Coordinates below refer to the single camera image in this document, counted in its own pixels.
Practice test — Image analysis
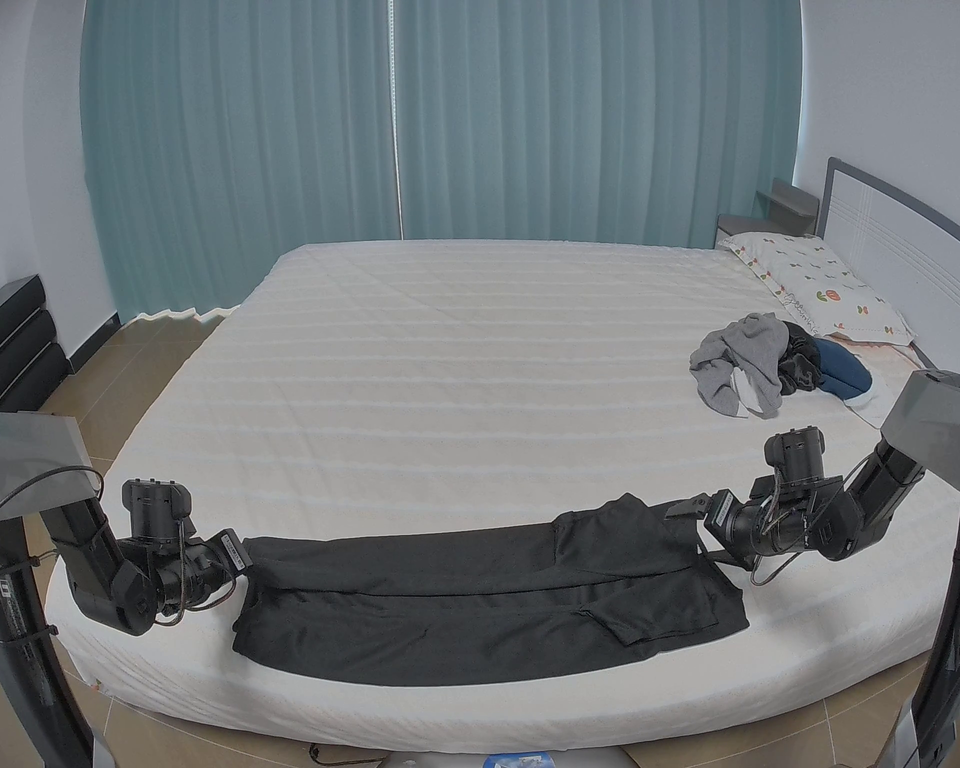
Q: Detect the pile of clothes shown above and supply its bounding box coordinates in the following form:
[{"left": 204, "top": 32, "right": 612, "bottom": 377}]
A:
[{"left": 688, "top": 313, "right": 894, "bottom": 430}]

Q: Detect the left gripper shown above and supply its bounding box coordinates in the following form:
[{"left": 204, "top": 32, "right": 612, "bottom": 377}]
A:
[{"left": 183, "top": 528, "right": 250, "bottom": 605}]

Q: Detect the bed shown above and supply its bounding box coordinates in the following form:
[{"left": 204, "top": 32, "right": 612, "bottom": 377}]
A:
[{"left": 45, "top": 156, "right": 960, "bottom": 755}]

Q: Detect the black T-shirt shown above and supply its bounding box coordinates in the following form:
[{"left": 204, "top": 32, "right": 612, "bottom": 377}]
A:
[{"left": 231, "top": 492, "right": 751, "bottom": 687}]

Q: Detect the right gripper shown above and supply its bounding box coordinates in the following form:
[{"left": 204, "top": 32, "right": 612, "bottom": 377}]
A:
[{"left": 664, "top": 489, "right": 760, "bottom": 573}]

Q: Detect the black chest of drawers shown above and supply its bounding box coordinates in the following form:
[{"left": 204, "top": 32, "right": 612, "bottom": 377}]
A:
[{"left": 0, "top": 273, "right": 70, "bottom": 410}]

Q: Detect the grey bedside table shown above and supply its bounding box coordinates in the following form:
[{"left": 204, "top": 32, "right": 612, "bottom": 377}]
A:
[{"left": 716, "top": 177, "right": 819, "bottom": 241}]

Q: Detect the white printed pillow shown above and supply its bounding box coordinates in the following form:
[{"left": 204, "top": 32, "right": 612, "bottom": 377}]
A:
[{"left": 716, "top": 231, "right": 916, "bottom": 346}]

